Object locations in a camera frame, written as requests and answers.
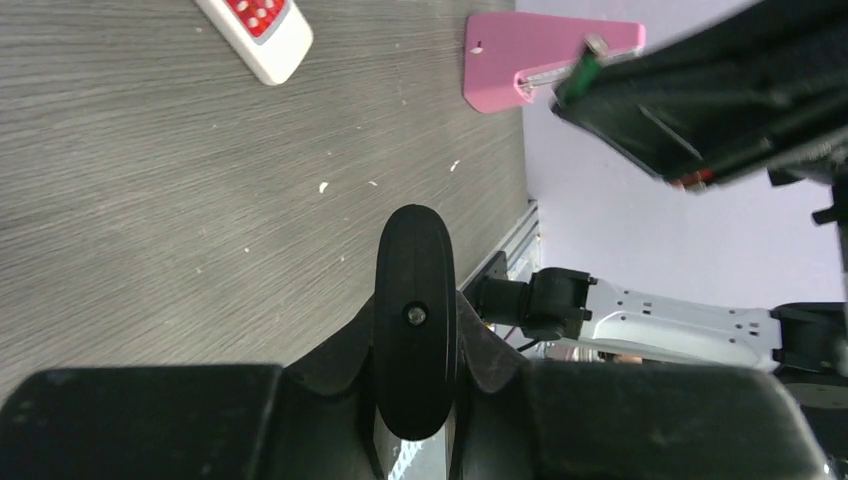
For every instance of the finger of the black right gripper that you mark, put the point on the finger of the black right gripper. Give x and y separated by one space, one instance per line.
762 89

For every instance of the pink metronome box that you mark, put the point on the pink metronome box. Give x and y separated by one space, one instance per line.
508 56

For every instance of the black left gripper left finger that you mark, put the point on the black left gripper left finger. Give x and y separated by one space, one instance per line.
310 420

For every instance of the white remote control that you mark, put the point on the white remote control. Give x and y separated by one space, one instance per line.
272 37

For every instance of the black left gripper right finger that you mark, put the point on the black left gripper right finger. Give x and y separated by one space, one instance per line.
545 419

